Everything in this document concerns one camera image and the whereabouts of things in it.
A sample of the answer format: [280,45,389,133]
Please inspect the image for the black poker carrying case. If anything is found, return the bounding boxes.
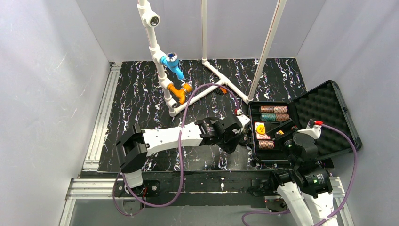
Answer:
[248,80,362,165]

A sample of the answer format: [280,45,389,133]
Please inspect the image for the red black chip stack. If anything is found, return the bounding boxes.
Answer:
[275,113,290,121]
[259,106,274,113]
[271,106,288,113]

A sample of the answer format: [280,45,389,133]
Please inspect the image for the orange white chip stack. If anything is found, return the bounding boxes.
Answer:
[258,140,275,150]

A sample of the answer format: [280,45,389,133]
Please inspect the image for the green blue chip stack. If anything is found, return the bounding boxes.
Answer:
[260,113,277,121]

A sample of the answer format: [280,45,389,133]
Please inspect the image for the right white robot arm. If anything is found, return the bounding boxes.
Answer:
[267,119,338,226]

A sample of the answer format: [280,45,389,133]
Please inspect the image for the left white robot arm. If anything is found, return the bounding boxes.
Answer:
[115,115,250,188]

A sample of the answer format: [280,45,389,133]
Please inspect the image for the yellow big blind button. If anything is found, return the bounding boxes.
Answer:
[255,122,266,135]

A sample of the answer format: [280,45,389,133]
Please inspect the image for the red card deck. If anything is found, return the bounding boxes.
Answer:
[255,122,271,140]

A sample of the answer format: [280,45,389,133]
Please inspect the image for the small orange black clip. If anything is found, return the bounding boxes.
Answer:
[216,87,228,95]

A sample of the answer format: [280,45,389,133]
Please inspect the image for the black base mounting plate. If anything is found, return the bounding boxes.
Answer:
[133,170,282,208]

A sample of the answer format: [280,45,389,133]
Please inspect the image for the orange plastic faucet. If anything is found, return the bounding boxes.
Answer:
[167,83,193,105]

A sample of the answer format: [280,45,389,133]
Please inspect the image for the blue plastic faucet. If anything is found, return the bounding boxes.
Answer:
[160,52,184,80]

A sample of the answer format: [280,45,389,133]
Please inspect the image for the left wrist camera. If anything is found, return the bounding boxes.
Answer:
[235,109,251,128]

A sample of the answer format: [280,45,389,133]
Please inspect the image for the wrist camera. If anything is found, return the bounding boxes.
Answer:
[297,120,323,139]
[235,109,251,128]

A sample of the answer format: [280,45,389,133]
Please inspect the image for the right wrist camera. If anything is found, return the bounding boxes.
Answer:
[297,120,323,139]

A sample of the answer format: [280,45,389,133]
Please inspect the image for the white pvc pipe frame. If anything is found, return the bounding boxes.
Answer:
[137,0,286,117]

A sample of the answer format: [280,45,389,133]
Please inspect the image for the aluminium frame rail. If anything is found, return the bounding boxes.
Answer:
[59,63,122,226]

